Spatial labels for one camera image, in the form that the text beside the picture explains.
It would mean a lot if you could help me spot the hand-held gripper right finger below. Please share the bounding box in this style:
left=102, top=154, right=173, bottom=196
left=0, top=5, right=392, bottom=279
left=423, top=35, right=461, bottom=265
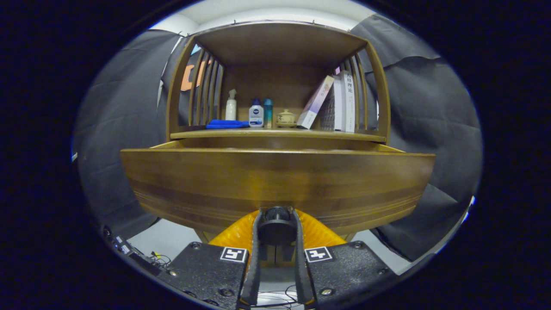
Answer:
left=293, top=209, right=399, bottom=310

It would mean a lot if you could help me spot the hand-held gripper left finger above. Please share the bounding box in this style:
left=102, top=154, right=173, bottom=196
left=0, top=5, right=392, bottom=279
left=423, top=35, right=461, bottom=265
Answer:
left=156, top=210, right=263, bottom=310

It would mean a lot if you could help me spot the wooden drawer with black knob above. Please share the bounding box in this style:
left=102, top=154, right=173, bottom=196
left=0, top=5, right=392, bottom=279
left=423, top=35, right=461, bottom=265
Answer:
left=120, top=139, right=436, bottom=247

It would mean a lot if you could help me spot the wooden cabinet door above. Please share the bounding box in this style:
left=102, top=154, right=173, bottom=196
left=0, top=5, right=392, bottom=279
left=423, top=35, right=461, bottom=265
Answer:
left=278, top=245, right=297, bottom=268
left=260, top=245, right=279, bottom=268

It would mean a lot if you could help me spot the wooden countertop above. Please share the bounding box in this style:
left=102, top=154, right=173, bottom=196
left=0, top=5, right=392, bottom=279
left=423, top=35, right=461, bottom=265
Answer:
left=170, top=128, right=387, bottom=143

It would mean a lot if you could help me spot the wooden cabinet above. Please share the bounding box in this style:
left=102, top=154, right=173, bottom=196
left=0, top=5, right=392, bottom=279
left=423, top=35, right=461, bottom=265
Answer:
left=166, top=22, right=391, bottom=267

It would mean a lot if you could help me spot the black floor device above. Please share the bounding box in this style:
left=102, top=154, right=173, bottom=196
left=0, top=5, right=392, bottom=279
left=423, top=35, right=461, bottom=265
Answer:
left=102, top=226, right=162, bottom=276

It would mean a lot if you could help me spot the blue folded cloth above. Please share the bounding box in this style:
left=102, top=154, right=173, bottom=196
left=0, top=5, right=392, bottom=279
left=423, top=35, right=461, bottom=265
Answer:
left=205, top=119, right=250, bottom=130

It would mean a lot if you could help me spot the white lotion bottle blue cap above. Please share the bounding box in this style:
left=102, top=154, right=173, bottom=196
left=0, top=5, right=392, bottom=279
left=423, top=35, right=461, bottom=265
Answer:
left=249, top=99, right=264, bottom=128

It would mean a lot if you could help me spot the beige lidded teacup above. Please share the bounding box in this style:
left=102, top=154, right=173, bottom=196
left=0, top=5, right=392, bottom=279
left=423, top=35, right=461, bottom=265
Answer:
left=276, top=109, right=297, bottom=128

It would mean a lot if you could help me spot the white spray bottle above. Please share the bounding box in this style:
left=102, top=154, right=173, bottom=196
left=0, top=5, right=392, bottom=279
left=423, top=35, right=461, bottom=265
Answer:
left=225, top=89, right=237, bottom=121

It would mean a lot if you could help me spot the dark patterned book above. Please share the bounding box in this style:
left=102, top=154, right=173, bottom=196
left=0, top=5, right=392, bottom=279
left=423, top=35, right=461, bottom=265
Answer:
left=321, top=86, right=336, bottom=131

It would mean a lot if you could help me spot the purple white book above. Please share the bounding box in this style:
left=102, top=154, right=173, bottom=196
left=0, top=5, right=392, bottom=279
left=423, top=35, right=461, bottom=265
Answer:
left=297, top=75, right=335, bottom=130

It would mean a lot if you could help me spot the plain white book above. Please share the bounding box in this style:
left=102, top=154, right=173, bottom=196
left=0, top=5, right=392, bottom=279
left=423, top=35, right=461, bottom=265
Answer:
left=333, top=75, right=344, bottom=131

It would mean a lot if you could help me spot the white book with black lettering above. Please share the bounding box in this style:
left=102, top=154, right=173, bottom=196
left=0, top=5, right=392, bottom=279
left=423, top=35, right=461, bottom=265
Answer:
left=341, top=70, right=356, bottom=133

